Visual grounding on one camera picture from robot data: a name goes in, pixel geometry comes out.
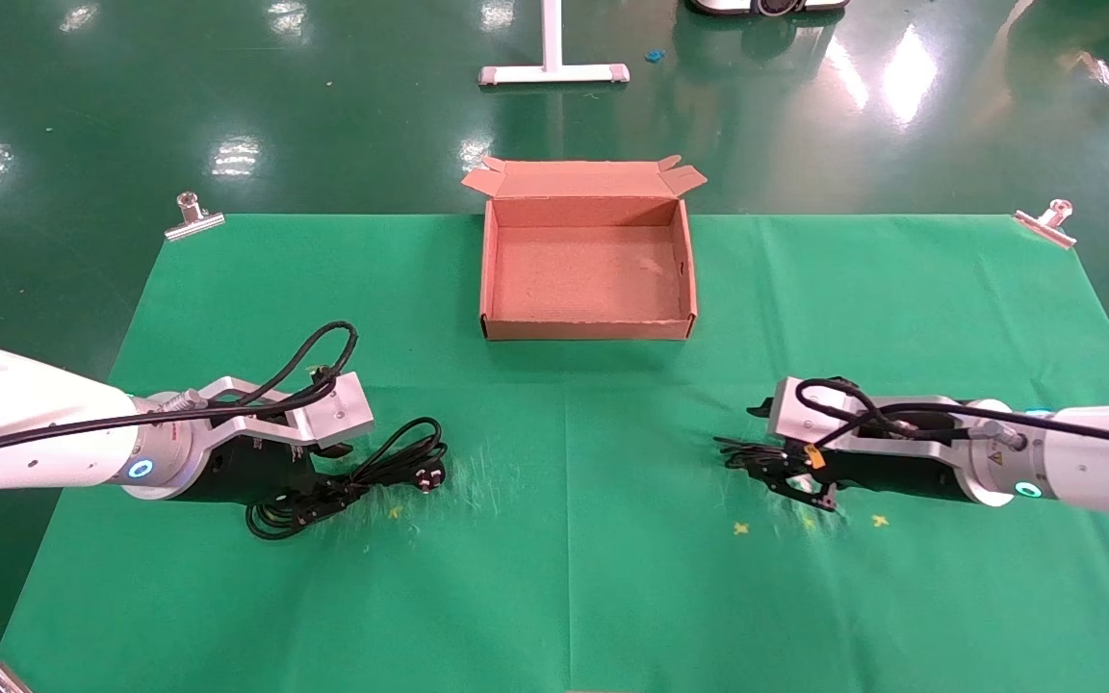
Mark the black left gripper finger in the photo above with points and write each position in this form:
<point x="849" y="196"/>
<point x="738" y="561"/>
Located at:
<point x="333" y="449"/>
<point x="328" y="493"/>

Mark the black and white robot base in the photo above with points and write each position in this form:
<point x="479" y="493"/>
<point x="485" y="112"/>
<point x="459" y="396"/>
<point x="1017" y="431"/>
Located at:
<point x="766" y="6"/>

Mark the green table cloth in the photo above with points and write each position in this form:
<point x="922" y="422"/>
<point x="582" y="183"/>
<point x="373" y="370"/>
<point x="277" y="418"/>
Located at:
<point x="564" y="577"/>

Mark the open brown cardboard box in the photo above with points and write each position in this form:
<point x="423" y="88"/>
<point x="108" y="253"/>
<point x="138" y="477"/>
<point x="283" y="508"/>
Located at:
<point x="583" y="274"/>

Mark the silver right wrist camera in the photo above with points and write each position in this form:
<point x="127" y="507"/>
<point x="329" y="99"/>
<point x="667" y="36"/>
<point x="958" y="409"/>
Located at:
<point x="795" y="414"/>

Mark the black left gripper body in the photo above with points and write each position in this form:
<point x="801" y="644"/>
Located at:
<point x="256" y="472"/>

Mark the silver binder clip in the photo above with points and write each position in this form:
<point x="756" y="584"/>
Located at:
<point x="1045" y="228"/>
<point x="4" y="680"/>
<point x="193" y="226"/>

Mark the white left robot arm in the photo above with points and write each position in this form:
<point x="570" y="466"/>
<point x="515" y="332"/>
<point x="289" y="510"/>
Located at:
<point x="25" y="433"/>

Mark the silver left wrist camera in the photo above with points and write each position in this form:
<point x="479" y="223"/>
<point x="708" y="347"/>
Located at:
<point x="338" y="414"/>

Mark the white T-shaped stand base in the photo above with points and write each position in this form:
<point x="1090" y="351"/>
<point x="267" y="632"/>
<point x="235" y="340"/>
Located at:
<point x="552" y="38"/>

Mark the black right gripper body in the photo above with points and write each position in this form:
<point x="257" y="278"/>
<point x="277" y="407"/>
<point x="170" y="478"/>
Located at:
<point x="891" y="472"/>

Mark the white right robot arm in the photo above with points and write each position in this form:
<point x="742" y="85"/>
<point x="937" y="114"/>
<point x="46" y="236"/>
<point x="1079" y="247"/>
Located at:
<point x="1103" y="467"/>

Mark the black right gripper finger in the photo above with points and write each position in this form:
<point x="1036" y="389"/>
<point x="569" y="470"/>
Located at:
<point x="761" y="411"/>
<point x="805" y="486"/>

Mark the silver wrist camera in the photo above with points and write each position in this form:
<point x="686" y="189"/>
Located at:
<point x="338" y="414"/>
<point x="795" y="414"/>

